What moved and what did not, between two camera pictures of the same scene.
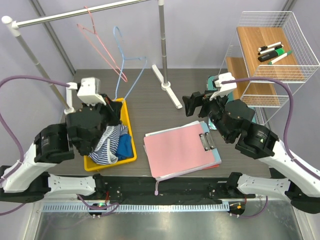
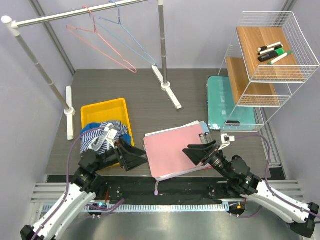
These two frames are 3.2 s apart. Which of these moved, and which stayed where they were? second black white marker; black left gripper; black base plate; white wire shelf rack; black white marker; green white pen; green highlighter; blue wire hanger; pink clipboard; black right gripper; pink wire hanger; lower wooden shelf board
Moved: blue wire hanger; pink wire hanger; black right gripper; black left gripper
Stayed: black base plate; black white marker; lower wooden shelf board; white wire shelf rack; green white pen; pink clipboard; green highlighter; second black white marker
